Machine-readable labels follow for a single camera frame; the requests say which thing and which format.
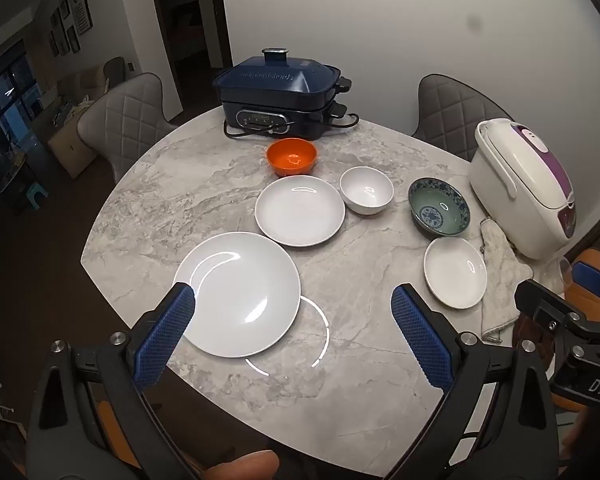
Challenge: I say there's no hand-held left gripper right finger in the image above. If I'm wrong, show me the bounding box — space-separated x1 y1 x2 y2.
391 284 573 480

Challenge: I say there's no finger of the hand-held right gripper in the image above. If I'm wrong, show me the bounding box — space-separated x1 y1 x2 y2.
573 259 600 323
514 279 600 347

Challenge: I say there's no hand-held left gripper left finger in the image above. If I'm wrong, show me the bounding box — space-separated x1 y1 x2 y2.
25 281 202 480

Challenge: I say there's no small white plate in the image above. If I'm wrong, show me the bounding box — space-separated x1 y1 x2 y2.
424 236 488 309

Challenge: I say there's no large white plate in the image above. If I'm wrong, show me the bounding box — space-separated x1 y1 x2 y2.
172 231 302 359

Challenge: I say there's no blue patterned ceramic bowl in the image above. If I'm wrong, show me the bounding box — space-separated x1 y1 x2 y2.
408 177 471 238

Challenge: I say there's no white bowl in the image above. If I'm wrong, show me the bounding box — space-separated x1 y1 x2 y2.
340 166 395 216

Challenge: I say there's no medium white plate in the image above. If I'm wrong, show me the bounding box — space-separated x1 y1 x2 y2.
255 176 346 248

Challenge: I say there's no orange bowl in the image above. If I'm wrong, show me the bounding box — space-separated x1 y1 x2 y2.
266 138 319 178

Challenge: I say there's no person's left hand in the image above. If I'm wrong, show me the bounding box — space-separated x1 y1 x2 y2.
200 450 281 480

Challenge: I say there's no white dish cloth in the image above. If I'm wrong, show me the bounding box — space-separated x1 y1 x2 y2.
480 217 535 343

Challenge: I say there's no white rice cooker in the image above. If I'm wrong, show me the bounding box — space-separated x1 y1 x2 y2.
469 118 579 261

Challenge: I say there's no small blue stool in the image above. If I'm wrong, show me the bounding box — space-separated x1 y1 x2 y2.
20 185 49 212

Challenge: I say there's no cardboard box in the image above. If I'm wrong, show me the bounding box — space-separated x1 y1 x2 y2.
47 120 102 179

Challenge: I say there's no grey quilted chair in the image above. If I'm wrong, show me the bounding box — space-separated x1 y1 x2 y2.
77 72 182 184
412 74 516 163

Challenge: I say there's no dark blue electric cooker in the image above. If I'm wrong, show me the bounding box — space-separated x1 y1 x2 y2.
212 48 354 137

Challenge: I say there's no dark window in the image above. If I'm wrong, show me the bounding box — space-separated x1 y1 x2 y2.
0 42 43 201

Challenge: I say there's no black power cable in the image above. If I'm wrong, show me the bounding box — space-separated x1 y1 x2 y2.
223 114 359 139

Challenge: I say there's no group of wall picture frames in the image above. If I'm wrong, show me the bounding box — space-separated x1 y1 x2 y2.
47 0 92 58

